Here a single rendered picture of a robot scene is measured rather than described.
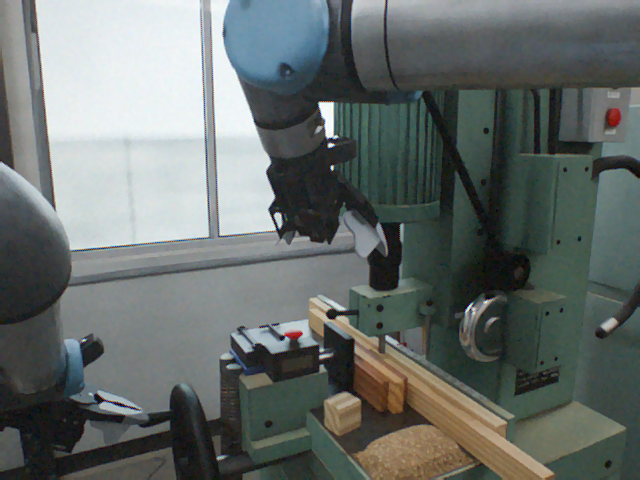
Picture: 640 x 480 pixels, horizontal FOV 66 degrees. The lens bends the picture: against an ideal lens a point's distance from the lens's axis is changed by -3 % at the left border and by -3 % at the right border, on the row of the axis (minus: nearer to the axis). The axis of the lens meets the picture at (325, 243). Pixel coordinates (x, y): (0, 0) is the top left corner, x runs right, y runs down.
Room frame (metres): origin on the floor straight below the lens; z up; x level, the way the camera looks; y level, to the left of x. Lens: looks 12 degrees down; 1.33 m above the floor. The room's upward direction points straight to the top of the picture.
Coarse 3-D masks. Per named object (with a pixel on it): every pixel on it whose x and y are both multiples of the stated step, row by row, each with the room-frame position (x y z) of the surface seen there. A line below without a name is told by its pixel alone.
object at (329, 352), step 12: (324, 324) 0.87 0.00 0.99; (324, 336) 0.87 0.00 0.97; (336, 336) 0.82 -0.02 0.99; (348, 336) 0.80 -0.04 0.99; (324, 348) 0.87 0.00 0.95; (336, 348) 0.82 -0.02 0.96; (348, 348) 0.79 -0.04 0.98; (324, 360) 0.81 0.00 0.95; (336, 360) 0.82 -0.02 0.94; (348, 360) 0.79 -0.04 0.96; (336, 372) 0.82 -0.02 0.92; (348, 372) 0.79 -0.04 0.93; (348, 384) 0.79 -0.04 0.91
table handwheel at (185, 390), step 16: (176, 384) 0.74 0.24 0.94; (176, 400) 0.74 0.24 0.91; (192, 400) 0.66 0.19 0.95; (176, 416) 0.78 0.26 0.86; (192, 416) 0.64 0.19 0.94; (176, 432) 0.79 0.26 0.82; (192, 432) 0.62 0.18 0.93; (208, 432) 0.62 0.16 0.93; (176, 448) 0.79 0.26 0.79; (192, 448) 0.68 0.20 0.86; (208, 448) 0.60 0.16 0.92; (176, 464) 0.69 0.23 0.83; (192, 464) 0.67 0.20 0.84; (208, 464) 0.59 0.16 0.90; (224, 464) 0.69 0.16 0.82; (240, 464) 0.70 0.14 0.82; (272, 464) 0.73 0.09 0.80
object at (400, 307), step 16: (352, 288) 0.84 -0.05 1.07; (368, 288) 0.84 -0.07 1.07; (400, 288) 0.83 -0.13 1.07; (416, 288) 0.83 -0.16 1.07; (432, 288) 0.84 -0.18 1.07; (352, 304) 0.83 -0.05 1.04; (368, 304) 0.79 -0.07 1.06; (384, 304) 0.80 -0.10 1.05; (400, 304) 0.81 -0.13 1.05; (416, 304) 0.83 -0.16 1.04; (352, 320) 0.83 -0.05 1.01; (368, 320) 0.79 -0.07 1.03; (384, 320) 0.80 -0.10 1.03; (400, 320) 0.81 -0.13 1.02; (416, 320) 0.83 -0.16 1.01; (432, 320) 0.84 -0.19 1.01; (368, 336) 0.79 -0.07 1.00; (384, 336) 0.83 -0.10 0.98
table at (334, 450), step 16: (304, 320) 1.13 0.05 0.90; (304, 336) 1.03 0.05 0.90; (320, 336) 1.03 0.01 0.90; (336, 384) 0.81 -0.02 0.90; (320, 416) 0.71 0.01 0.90; (368, 416) 0.71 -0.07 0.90; (384, 416) 0.71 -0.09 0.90; (400, 416) 0.71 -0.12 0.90; (416, 416) 0.71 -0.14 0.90; (288, 432) 0.71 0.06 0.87; (304, 432) 0.71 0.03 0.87; (320, 432) 0.68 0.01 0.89; (352, 432) 0.67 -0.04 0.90; (368, 432) 0.67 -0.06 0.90; (384, 432) 0.67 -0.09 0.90; (256, 448) 0.67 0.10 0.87; (272, 448) 0.68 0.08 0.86; (288, 448) 0.69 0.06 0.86; (304, 448) 0.70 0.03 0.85; (320, 448) 0.68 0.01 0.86; (336, 448) 0.64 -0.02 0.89; (352, 448) 0.63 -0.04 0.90; (464, 448) 0.62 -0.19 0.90; (256, 464) 0.67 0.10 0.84; (336, 464) 0.64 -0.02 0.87; (352, 464) 0.60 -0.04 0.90; (480, 464) 0.59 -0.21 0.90
